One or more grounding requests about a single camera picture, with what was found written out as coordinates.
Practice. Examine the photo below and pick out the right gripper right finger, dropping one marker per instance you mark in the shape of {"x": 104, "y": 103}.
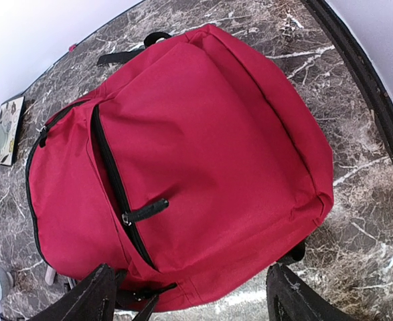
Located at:
{"x": 290, "y": 298}

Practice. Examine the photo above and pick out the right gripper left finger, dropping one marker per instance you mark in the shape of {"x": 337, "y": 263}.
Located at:
{"x": 91, "y": 299}

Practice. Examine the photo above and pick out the pastel pink yellow highlighter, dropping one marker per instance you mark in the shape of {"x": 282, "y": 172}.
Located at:
{"x": 50, "y": 276}

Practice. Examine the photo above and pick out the red student backpack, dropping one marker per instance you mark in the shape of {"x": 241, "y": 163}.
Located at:
{"x": 192, "y": 168}

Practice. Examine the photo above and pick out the floral square plate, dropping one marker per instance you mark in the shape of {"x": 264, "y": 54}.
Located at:
{"x": 10, "y": 113}

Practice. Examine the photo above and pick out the right black frame post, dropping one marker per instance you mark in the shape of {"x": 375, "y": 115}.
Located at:
{"x": 359, "y": 63}

